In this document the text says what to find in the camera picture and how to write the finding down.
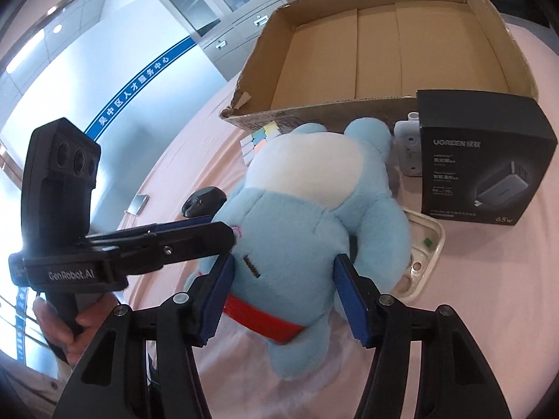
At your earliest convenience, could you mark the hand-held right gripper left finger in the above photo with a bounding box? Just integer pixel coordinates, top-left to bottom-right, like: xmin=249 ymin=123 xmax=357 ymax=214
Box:
xmin=52 ymin=253 xmax=237 ymax=419

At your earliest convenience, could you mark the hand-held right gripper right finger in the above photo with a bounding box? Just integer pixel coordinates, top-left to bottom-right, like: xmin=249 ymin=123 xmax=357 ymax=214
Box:
xmin=334 ymin=253 xmax=514 ymax=419

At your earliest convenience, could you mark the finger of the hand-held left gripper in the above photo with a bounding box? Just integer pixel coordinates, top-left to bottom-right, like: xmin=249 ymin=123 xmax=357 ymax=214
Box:
xmin=117 ymin=222 xmax=235 ymax=277
xmin=85 ymin=217 xmax=217 ymax=242

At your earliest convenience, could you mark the white plastic tray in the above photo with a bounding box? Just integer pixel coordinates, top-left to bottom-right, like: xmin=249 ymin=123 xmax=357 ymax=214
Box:
xmin=391 ymin=207 xmax=446 ymax=303

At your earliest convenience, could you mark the blue plush toy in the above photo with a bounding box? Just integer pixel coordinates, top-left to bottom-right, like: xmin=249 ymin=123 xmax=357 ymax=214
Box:
xmin=183 ymin=118 xmax=414 ymax=380

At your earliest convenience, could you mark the black product box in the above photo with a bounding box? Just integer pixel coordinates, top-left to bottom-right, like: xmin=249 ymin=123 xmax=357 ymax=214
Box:
xmin=416 ymin=89 xmax=559 ymax=228

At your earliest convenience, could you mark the cardboard box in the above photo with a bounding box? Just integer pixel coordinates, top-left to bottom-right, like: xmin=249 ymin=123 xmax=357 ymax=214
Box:
xmin=218 ymin=0 xmax=542 ymax=134

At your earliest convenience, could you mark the person's left hand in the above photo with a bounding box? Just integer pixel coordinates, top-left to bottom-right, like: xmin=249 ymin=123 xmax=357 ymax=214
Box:
xmin=32 ymin=290 xmax=119 ymax=365

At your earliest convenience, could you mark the black computer mouse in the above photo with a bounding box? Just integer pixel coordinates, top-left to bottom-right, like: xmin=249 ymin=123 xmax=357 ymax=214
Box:
xmin=181 ymin=187 xmax=228 ymax=219

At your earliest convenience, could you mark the pastel puzzle cube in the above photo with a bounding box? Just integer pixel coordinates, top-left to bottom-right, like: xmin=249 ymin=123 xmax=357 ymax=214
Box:
xmin=239 ymin=120 xmax=298 ymax=167

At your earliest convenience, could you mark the white plastic device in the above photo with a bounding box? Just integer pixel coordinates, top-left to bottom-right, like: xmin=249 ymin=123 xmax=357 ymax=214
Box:
xmin=393 ymin=112 xmax=423 ymax=177

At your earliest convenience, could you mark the grey metal cabinet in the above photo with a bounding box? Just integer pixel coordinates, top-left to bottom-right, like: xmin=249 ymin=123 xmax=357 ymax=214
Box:
xmin=148 ymin=0 xmax=291 ymax=81

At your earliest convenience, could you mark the blue wall sign strip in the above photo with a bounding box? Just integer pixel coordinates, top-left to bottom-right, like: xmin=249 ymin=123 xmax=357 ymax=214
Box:
xmin=83 ymin=37 xmax=195 ymax=140

